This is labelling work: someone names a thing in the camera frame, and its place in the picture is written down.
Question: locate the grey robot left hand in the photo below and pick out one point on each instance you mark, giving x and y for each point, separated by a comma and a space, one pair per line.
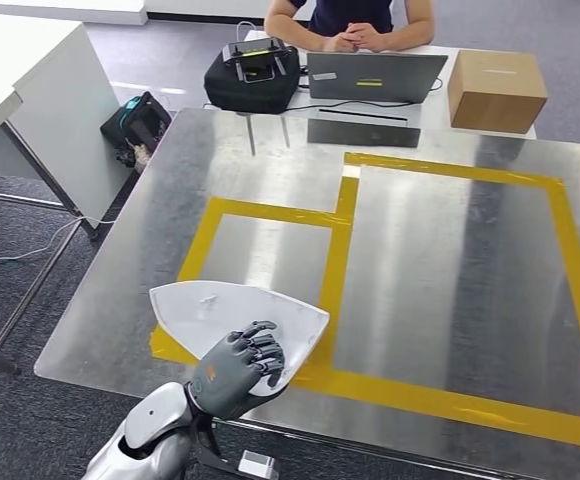
225, 378

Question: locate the person's left hand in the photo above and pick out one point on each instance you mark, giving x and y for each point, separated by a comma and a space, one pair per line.
372, 38

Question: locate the person's right hand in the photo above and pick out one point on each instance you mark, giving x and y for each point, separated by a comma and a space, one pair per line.
342, 43

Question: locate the white plastic car body part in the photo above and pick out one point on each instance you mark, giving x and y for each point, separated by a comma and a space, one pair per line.
230, 314

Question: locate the person's right forearm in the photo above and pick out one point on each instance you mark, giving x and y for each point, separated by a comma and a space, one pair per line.
294, 33

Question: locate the person's left forearm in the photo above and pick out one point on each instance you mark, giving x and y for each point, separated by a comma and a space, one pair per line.
412, 30

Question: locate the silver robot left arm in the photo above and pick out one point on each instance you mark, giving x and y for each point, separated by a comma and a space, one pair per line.
155, 420

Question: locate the stainless steel workbench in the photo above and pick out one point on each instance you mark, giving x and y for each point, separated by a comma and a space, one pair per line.
170, 199

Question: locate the person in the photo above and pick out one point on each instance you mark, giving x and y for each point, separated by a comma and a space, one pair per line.
350, 13

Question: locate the grey laptop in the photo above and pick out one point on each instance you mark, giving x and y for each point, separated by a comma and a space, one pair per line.
374, 76

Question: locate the black remote controller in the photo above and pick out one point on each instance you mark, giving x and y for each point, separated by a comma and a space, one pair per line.
257, 50

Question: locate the black carrying case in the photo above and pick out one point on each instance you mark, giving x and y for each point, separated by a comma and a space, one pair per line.
250, 96

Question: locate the brown cardboard box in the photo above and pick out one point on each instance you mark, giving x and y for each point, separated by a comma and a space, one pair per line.
495, 93

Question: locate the black and teal backpack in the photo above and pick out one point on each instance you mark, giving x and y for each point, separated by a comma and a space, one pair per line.
140, 126

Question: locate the white topped steel table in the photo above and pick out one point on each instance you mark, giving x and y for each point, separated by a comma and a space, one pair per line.
65, 112

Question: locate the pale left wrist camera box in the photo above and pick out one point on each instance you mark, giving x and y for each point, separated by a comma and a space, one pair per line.
259, 464

